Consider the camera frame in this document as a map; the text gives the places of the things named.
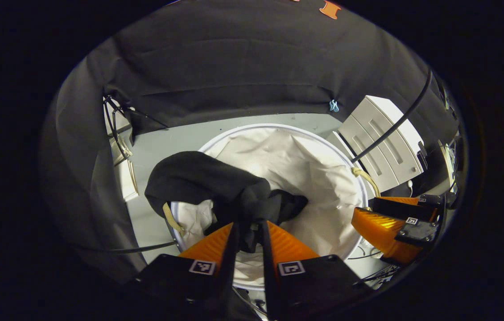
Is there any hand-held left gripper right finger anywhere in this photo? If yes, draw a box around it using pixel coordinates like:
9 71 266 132
258 220 375 318

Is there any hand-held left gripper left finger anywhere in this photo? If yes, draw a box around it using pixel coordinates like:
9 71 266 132
134 222 240 313

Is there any white laundry hamper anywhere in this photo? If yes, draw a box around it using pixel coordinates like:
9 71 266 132
169 123 369 291

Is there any black jacket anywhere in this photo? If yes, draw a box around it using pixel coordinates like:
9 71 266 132
144 151 309 254

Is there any white drawer cabinet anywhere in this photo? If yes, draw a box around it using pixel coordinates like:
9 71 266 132
333 95 426 193

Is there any black backdrop cloth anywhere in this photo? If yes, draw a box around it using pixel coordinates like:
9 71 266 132
40 0 460 286

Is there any thin black cable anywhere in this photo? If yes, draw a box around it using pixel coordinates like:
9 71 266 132
74 241 178 255

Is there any tangle of cables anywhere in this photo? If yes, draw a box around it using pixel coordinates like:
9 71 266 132
103 95 136 162

